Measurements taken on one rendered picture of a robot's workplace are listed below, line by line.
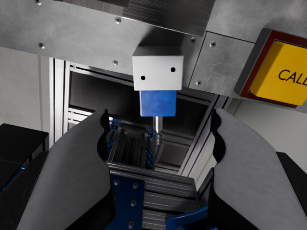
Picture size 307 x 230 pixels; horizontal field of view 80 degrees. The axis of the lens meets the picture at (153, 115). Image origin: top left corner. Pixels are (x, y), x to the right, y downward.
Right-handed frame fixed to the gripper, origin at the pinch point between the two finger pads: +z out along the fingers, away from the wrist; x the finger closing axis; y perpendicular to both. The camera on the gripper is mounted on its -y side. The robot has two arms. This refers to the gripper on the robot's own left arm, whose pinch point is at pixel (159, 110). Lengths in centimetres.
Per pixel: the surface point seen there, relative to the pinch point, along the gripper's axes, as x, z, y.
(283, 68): 13.3, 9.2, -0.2
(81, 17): -8.8, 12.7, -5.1
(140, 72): -1.8, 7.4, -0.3
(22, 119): -90, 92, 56
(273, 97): 13.3, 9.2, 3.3
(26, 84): -78, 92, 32
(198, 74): 5.1, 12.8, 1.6
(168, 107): 1.2, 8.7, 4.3
